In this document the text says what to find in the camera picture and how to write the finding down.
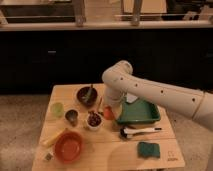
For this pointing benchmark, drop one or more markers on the red orange apple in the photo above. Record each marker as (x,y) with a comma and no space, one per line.
(108,113)

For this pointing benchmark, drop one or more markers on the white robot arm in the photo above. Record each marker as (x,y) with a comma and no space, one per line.
(191,103)

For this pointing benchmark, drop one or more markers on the dark bowl with greens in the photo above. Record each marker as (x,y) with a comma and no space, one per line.
(87,96)

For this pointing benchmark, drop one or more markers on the red bowl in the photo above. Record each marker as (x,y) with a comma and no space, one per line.
(68,147)

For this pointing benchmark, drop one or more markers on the white cloth in tray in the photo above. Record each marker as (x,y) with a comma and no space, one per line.
(131,98)

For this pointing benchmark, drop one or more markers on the white cup with dark food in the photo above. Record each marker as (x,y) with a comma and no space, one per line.
(93,121)

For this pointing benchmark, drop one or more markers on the green plastic tray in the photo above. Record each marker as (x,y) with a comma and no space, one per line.
(138,112)

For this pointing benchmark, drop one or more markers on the dark metal cup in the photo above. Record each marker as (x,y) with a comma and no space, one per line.
(72,117)

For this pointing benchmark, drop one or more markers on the light green cup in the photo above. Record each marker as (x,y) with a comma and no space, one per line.
(57,109)

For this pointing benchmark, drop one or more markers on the teal green sponge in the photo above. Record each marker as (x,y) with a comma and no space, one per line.
(146,150)

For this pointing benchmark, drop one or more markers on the yellow banana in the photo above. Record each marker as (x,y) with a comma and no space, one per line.
(51,140)

